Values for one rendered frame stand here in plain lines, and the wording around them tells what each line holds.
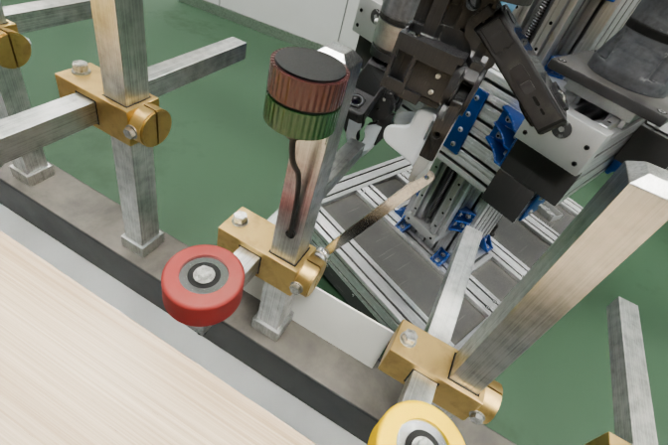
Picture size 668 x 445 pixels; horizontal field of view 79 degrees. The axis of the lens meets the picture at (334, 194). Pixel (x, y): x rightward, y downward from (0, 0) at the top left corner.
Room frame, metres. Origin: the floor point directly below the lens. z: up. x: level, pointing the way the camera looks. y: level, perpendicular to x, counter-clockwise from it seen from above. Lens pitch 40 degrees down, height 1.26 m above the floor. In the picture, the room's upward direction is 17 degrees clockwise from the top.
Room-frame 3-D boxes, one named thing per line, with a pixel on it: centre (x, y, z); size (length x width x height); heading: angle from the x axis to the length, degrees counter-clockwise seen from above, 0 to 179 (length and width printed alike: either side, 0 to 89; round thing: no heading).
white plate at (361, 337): (0.35, 0.00, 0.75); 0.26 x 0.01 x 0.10; 74
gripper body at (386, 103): (0.67, -0.02, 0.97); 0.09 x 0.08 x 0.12; 164
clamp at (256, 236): (0.34, 0.05, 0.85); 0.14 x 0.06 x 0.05; 74
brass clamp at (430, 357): (0.27, -0.19, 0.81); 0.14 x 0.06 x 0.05; 74
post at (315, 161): (0.33, 0.03, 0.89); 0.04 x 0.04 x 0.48; 74
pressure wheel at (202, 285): (0.24, 0.10, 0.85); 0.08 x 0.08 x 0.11
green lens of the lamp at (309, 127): (0.29, 0.04, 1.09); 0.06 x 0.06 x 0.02
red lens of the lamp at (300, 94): (0.29, 0.04, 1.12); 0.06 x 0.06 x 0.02
